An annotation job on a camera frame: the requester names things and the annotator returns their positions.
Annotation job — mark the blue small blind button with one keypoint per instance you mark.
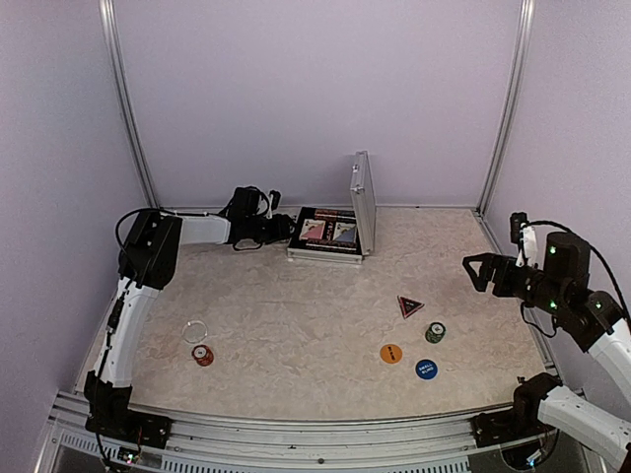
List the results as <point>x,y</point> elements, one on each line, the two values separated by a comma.
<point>426,369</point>

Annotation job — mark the left aluminium frame post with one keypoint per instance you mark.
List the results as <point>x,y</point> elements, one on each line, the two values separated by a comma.
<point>114,51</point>

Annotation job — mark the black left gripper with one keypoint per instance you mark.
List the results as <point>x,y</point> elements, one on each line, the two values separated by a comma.
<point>282,232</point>

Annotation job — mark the green poker chip stack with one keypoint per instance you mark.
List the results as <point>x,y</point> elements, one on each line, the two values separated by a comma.
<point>435,332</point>

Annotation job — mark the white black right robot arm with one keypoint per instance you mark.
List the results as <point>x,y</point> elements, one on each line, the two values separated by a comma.
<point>596,322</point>

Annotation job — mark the aluminium frame post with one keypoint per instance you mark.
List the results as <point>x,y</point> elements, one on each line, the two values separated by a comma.
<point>114,51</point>
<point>510,106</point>

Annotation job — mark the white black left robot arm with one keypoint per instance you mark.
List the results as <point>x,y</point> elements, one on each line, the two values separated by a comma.
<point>146,265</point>

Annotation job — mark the red playing card deck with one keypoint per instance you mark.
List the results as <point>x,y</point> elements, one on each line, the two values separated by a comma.
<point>312,229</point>

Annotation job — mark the black red triangular dealer button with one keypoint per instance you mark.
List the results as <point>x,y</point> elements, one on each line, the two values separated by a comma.
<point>408,306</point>

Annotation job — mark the right aluminium frame post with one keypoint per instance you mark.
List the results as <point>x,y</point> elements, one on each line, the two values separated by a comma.
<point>510,106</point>

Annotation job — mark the aluminium poker set case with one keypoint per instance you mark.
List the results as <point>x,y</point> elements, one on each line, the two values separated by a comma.
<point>362,213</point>

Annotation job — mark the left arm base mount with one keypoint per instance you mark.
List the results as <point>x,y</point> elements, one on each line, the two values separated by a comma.
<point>141,428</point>

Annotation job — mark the blue playing card deck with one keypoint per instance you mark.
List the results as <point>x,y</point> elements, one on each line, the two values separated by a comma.
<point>345,233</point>

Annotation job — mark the orange big blind button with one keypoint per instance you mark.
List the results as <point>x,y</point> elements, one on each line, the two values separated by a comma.
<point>391,354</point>

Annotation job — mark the red poker chip stack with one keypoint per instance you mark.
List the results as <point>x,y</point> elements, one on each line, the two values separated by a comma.
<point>202,355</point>

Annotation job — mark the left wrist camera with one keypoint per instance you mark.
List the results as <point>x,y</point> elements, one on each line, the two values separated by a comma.
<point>273,199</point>

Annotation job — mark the front aluminium rail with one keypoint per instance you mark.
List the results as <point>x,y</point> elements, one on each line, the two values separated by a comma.
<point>211,443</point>

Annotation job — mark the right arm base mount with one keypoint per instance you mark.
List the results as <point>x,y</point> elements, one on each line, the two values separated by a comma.
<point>494,428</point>

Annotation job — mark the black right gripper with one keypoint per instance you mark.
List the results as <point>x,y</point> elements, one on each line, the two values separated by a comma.
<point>502,266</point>

